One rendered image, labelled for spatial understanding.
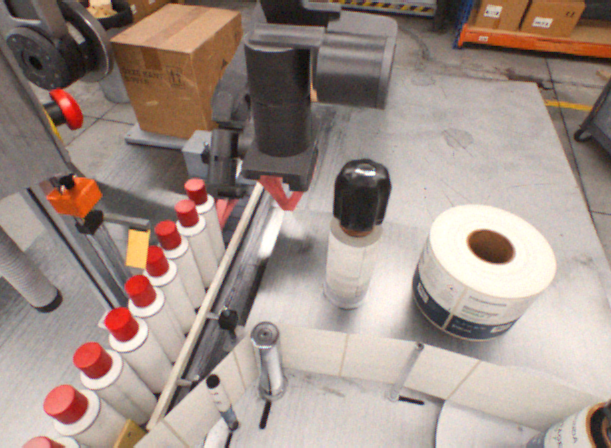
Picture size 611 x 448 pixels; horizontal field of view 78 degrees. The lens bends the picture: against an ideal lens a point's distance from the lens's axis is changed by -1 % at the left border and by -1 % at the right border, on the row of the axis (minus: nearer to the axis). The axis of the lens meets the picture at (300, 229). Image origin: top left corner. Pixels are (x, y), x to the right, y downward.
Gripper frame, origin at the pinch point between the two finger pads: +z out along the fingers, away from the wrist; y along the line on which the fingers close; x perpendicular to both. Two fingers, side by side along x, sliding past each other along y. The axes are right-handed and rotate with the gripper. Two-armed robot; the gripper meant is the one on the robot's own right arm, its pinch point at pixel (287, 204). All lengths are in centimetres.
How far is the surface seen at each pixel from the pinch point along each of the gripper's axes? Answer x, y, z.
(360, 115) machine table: -5, 82, 36
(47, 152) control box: 19.1, -9.6, -12.5
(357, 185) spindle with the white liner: -7.9, 7.1, 1.9
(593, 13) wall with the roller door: -214, 427, 107
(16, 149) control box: 20.2, -11.1, -13.7
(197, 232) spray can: 17.4, 5.8, 14.6
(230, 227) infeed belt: 19.4, 21.6, 30.6
